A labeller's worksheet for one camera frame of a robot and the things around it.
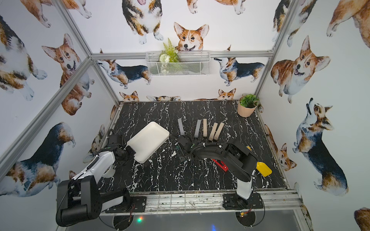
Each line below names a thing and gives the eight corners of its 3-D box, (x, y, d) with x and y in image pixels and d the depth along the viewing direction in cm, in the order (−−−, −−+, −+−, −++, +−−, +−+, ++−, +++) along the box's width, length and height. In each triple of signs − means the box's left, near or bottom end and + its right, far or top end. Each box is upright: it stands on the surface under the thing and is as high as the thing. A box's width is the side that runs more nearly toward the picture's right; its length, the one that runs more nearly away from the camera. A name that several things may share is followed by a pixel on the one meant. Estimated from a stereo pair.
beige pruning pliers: (208, 140, 99) (208, 138, 97) (214, 124, 108) (214, 122, 106) (212, 141, 99) (212, 140, 97) (217, 125, 107) (218, 123, 105)
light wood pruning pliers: (213, 139, 101) (214, 137, 98) (220, 124, 109) (220, 122, 106) (217, 141, 100) (217, 138, 97) (223, 126, 108) (224, 123, 105)
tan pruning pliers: (203, 136, 101) (203, 135, 99) (202, 120, 110) (202, 119, 108) (207, 136, 101) (207, 135, 99) (206, 120, 110) (206, 119, 108)
